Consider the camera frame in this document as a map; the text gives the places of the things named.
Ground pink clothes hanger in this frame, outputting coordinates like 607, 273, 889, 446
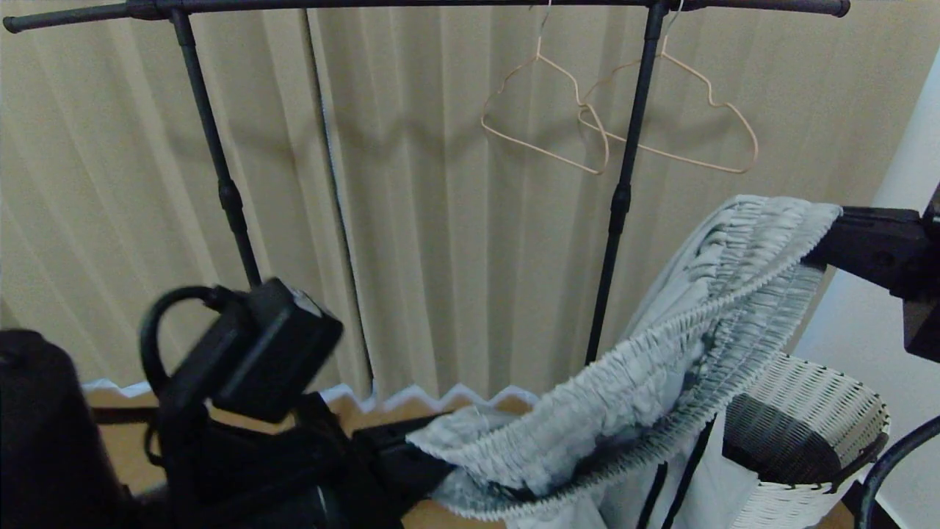
481, 0, 610, 176
578, 0, 759, 175

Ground black cable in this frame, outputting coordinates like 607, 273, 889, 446
856, 415, 940, 529
138, 285, 243, 401

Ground white laundry basket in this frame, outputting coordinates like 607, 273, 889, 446
723, 353, 892, 529

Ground beige curtain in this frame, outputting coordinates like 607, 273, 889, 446
0, 0, 940, 412

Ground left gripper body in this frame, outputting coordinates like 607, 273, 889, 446
158, 393, 405, 529

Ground black clothes rack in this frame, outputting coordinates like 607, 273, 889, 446
2, 0, 851, 366

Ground pale grey shorts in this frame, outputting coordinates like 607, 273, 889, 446
406, 195, 844, 529

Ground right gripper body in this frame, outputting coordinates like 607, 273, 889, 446
902, 184, 940, 362

